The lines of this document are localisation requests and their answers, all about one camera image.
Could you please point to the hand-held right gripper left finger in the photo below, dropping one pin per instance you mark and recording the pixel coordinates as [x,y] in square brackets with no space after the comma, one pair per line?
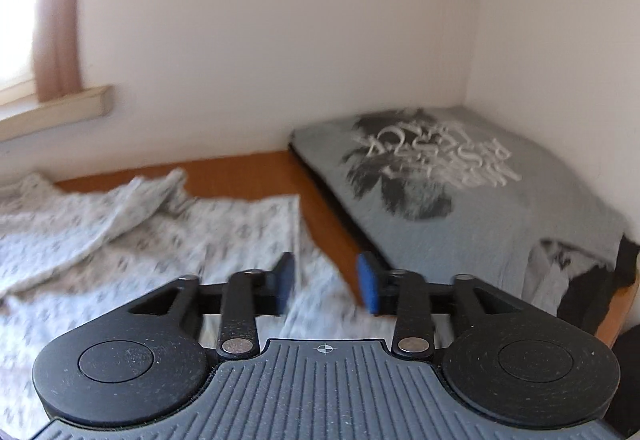
[285,282]

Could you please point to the grey printed sweatshirt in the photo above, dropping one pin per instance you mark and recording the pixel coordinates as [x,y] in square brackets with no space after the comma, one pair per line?
[475,230]

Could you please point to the wooden window frame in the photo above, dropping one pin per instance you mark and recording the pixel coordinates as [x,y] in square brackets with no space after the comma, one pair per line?
[57,20]

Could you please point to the black bag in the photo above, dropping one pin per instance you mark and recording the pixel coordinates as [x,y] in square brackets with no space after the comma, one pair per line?
[627,380]

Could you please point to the beige window sill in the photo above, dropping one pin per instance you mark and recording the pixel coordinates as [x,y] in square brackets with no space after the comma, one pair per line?
[55,112]

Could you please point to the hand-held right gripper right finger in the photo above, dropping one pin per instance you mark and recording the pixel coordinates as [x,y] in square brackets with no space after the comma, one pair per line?
[369,285]

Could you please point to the black folded garment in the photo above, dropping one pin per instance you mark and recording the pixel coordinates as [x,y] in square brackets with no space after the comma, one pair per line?
[585,295]

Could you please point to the white checker-patterned garment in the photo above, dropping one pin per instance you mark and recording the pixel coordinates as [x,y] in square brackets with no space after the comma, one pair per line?
[150,245]

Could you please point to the white window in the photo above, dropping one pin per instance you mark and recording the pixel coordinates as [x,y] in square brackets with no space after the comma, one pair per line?
[17,20]

